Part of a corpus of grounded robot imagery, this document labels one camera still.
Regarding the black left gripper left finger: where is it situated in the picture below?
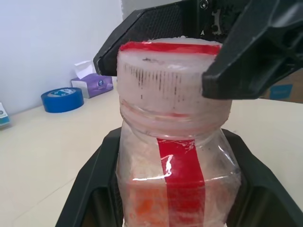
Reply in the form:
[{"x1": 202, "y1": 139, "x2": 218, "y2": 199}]
[{"x1": 54, "y1": 127, "x2": 125, "y2": 227}]

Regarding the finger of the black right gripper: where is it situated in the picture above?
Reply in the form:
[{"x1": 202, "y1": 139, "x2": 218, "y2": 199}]
[
  {"x1": 202, "y1": 0, "x2": 303, "y2": 99},
  {"x1": 93, "y1": 0, "x2": 207, "y2": 77}
]

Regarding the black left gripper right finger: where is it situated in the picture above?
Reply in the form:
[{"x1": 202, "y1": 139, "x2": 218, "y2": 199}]
[{"x1": 221, "y1": 129, "x2": 303, "y2": 227}]

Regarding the white cap with red tape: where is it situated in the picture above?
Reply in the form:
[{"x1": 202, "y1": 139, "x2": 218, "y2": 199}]
[{"x1": 116, "y1": 35, "x2": 234, "y2": 119}]

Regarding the clear bottle with red tape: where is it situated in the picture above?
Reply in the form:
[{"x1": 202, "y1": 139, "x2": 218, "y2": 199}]
[{"x1": 115, "y1": 101, "x2": 242, "y2": 227}]

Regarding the cardboard box with blue label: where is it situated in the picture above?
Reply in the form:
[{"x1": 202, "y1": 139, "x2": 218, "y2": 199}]
[{"x1": 257, "y1": 68, "x2": 303, "y2": 104}]

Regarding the blue tape roll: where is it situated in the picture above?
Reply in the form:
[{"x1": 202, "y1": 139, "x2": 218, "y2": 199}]
[{"x1": 40, "y1": 87, "x2": 85, "y2": 114}]

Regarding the purple tissue box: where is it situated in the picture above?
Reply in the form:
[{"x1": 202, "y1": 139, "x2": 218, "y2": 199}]
[{"x1": 70, "y1": 60, "x2": 115, "y2": 99}]

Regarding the small white and teal box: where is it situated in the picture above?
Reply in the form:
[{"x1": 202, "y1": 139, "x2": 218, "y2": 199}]
[{"x1": 0, "y1": 102, "x2": 11, "y2": 131}]

